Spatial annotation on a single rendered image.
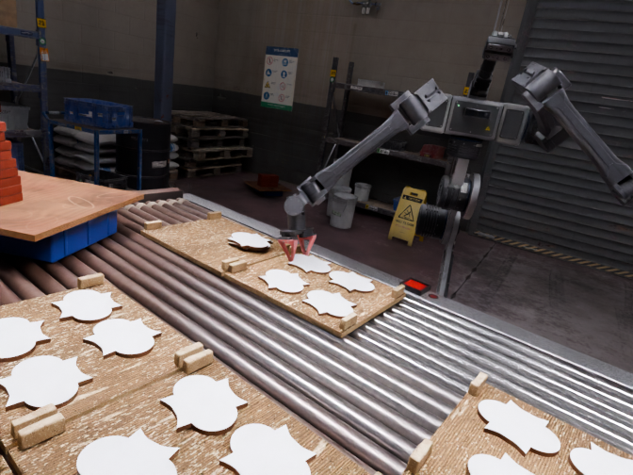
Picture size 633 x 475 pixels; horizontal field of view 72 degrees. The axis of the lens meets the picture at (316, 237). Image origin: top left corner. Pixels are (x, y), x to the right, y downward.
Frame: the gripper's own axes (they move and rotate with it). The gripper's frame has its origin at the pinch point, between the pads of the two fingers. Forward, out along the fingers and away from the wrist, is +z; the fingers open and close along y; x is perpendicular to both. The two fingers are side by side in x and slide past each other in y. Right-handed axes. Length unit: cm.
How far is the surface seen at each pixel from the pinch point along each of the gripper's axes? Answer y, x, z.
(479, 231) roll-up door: 463, 77, 60
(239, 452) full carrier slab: -68, -43, 13
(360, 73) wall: 442, 234, -158
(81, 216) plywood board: -49, 36, -18
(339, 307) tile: -17.3, -27.0, 8.0
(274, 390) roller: -51, -34, 14
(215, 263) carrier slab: -23.7, 12.8, -1.5
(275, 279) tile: -18.4, -6.2, 2.6
